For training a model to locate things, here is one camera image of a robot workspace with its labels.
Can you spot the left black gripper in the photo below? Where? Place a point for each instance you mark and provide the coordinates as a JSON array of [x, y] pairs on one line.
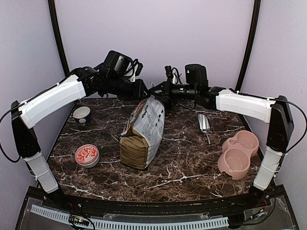
[[138, 94]]

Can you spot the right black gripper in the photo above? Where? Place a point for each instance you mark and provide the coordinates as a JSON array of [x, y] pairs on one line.
[[166, 94]]

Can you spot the pet food bag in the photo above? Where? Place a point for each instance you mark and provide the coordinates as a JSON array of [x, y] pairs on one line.
[[141, 137]]

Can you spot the pink double pet bowl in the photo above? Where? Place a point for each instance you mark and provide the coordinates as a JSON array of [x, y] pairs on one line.
[[237, 153]]

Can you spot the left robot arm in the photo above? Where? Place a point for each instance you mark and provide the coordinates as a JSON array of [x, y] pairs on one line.
[[116, 75]]

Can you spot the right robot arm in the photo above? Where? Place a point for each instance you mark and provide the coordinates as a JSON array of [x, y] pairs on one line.
[[274, 111]]

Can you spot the metal scoop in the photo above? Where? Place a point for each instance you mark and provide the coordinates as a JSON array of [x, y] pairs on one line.
[[204, 126]]

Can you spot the white and dark ceramic bowl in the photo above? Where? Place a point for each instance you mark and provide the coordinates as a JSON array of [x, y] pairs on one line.
[[82, 115]]

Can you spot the red patterned round tin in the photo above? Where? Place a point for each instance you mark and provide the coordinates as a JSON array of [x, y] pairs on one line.
[[87, 156]]

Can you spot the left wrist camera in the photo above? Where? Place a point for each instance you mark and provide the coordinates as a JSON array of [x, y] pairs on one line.
[[133, 70]]

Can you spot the left black frame post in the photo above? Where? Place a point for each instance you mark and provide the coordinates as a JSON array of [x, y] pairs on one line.
[[57, 35]]

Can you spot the black frame post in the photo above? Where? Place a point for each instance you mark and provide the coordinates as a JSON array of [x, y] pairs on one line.
[[249, 45], [57, 35]]

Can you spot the right black frame post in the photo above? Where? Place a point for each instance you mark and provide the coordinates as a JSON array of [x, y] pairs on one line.
[[249, 45]]

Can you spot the white slotted cable duct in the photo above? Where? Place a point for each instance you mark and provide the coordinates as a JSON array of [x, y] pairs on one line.
[[121, 222]]

